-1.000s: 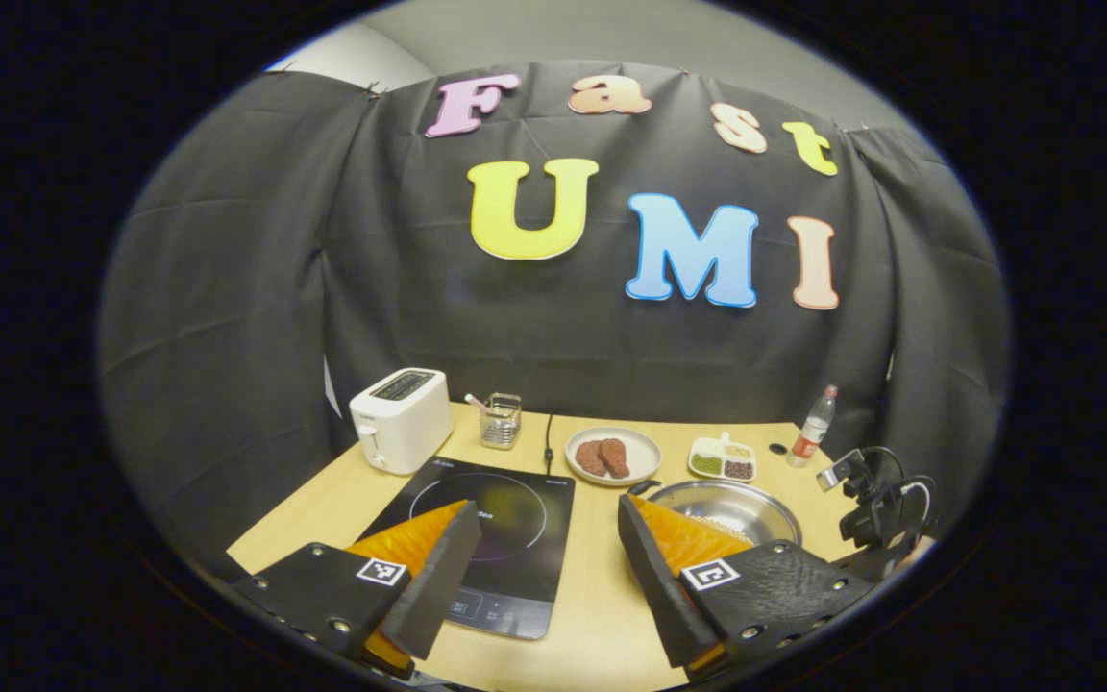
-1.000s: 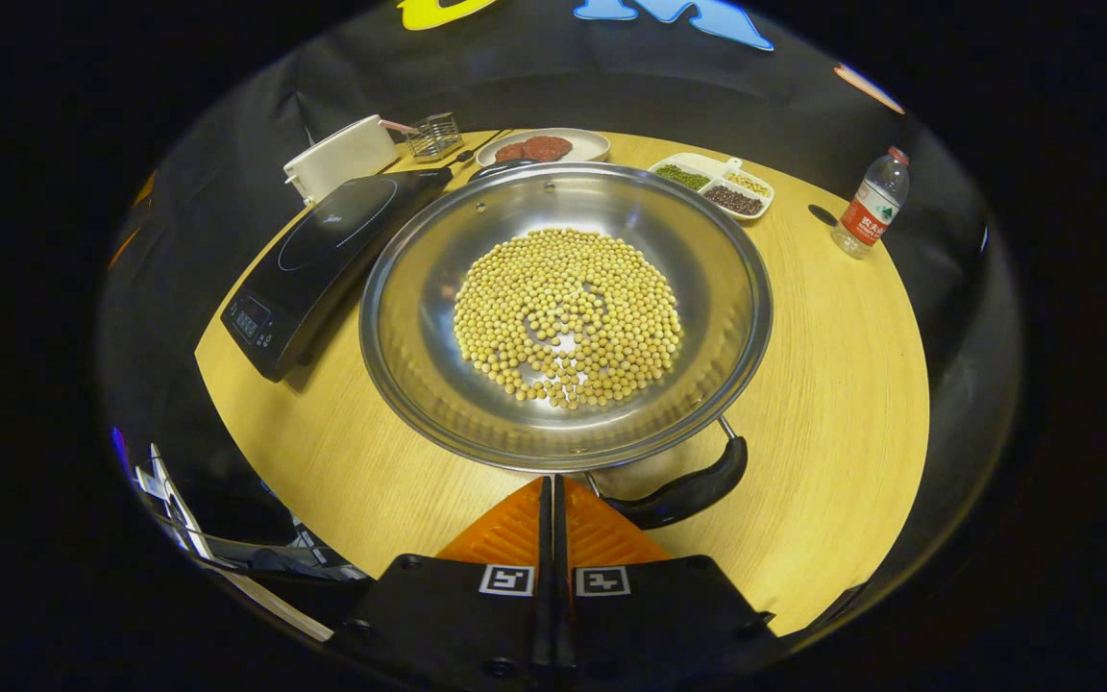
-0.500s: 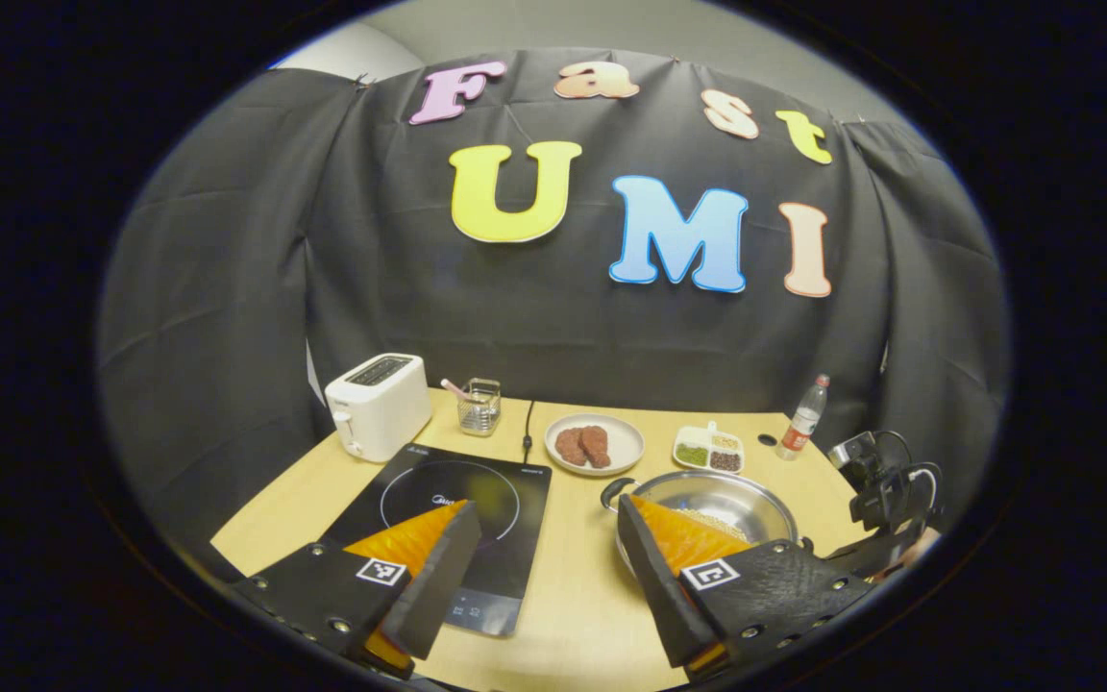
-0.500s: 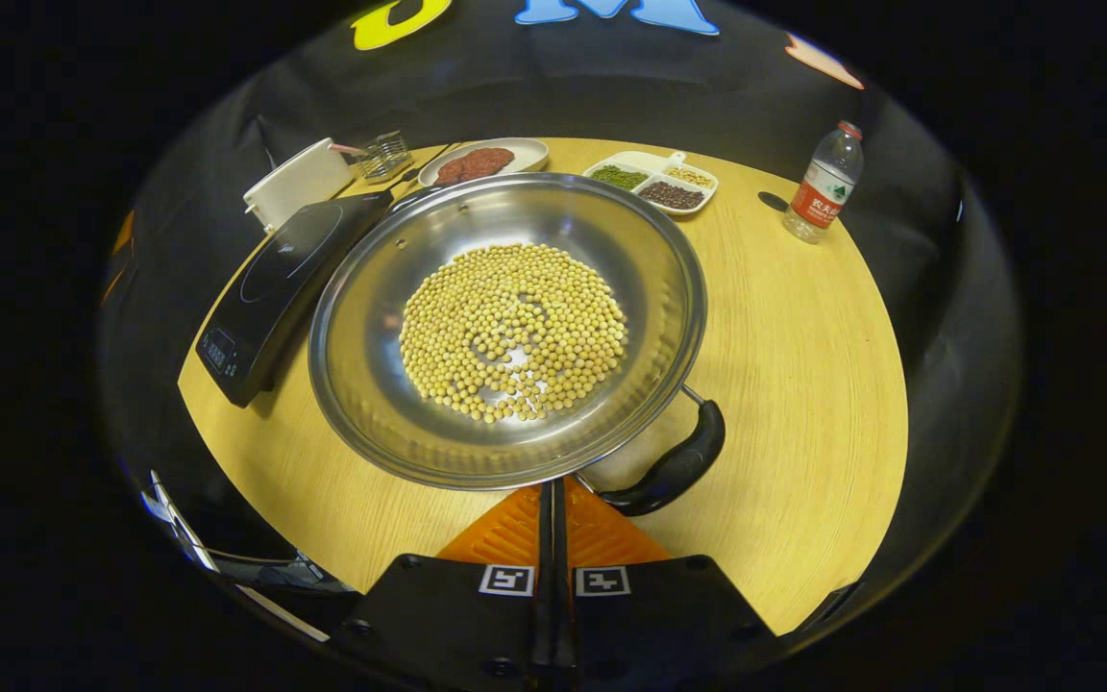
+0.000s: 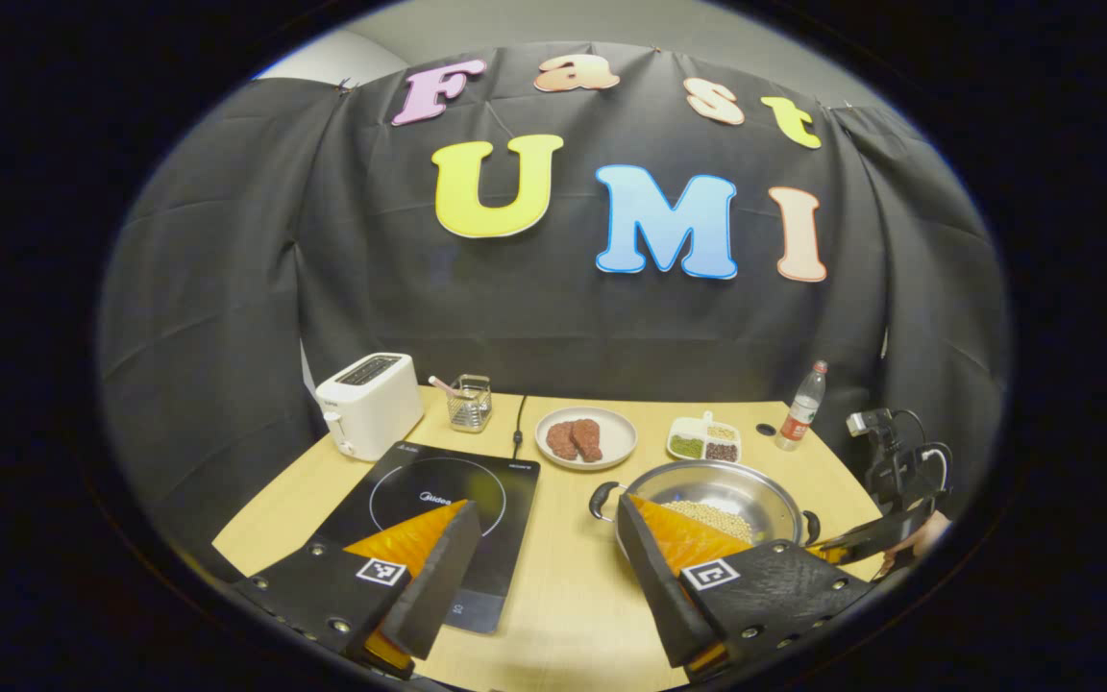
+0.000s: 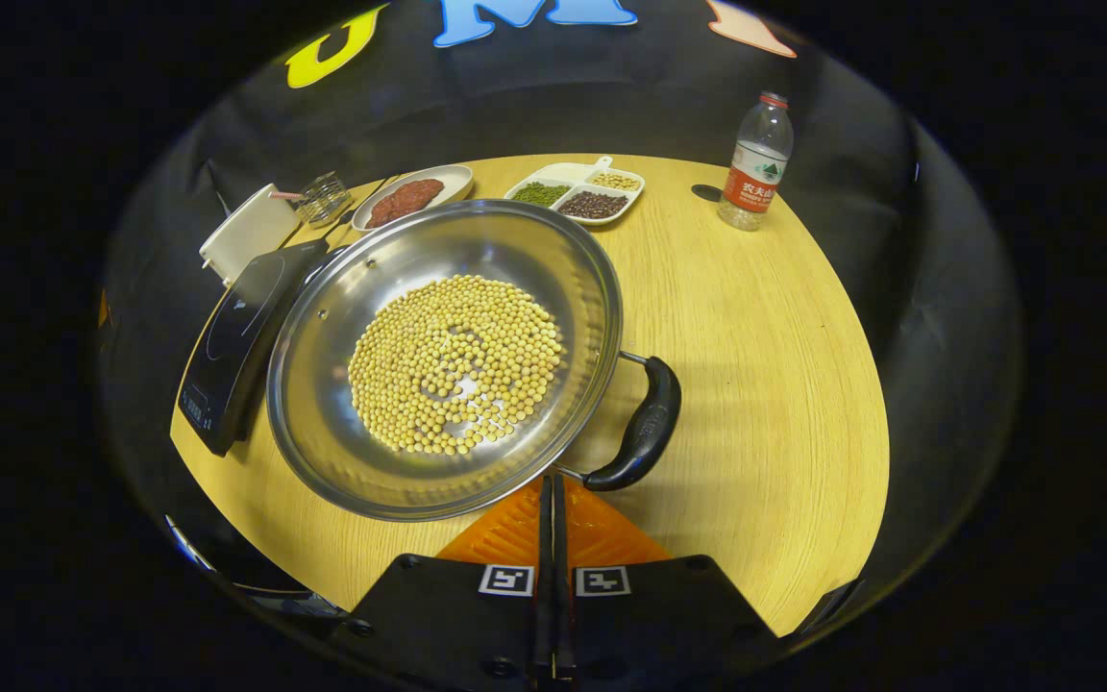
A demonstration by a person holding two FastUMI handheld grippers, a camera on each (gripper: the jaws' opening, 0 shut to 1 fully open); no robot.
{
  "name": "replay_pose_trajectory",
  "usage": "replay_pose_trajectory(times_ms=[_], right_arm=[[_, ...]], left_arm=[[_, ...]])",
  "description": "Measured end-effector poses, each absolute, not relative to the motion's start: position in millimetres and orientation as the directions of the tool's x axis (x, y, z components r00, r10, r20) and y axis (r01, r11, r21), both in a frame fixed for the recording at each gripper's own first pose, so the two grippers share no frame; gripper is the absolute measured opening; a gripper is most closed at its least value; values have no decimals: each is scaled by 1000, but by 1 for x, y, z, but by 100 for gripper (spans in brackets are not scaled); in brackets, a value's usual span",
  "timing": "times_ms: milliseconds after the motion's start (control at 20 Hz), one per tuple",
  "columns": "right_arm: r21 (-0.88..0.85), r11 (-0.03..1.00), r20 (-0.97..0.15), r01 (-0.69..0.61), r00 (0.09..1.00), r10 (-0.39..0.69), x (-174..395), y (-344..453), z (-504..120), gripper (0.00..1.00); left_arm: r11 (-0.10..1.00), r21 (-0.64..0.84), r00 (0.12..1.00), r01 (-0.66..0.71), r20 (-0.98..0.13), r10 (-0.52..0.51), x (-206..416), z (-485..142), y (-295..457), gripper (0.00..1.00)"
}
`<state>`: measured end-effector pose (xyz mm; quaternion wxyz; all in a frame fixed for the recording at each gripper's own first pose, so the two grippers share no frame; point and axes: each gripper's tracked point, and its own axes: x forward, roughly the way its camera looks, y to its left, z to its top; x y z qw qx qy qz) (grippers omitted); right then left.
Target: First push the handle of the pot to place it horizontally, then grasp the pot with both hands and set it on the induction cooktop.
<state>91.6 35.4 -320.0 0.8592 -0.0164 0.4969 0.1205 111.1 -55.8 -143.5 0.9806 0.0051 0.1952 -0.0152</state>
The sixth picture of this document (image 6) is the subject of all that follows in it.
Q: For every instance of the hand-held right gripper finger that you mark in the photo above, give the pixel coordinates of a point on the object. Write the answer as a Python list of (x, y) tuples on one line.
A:
[(560, 577), (545, 577)]

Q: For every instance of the pile of soybeans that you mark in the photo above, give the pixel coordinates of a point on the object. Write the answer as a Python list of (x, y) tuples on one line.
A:
[(457, 365)]

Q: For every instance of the stainless steel pot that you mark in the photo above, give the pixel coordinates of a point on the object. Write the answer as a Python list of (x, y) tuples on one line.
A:
[(342, 317)]

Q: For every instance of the black induction cooktop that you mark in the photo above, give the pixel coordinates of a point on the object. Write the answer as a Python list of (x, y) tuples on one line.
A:
[(227, 356)]

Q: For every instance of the heap of dark red beans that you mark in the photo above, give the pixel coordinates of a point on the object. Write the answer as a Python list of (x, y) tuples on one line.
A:
[(594, 205)]

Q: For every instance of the heap of green mung beans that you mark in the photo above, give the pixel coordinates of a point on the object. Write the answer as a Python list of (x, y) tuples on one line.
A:
[(541, 193)]

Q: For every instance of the red meat piece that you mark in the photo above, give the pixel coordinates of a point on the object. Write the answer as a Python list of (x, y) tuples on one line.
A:
[(424, 192), (385, 211)]

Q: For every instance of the small heap of yellow beans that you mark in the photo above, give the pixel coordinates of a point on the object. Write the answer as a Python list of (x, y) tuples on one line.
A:
[(615, 181)]

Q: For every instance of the white divided dish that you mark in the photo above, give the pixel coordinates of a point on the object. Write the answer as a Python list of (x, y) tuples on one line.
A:
[(563, 174)]

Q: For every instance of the white round plate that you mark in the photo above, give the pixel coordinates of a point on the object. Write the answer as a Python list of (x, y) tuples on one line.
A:
[(453, 178)]

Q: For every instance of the black table grommet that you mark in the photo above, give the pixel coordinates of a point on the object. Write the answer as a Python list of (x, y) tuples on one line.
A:
[(705, 193)]

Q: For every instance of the clear plastic water bottle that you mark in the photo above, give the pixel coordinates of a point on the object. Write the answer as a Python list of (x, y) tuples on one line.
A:
[(755, 163)]

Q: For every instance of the red white striped straw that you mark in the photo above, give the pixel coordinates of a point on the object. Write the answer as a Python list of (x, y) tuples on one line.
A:
[(286, 196)]

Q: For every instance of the black backdrop cloth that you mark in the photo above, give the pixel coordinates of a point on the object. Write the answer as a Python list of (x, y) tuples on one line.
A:
[(611, 96)]

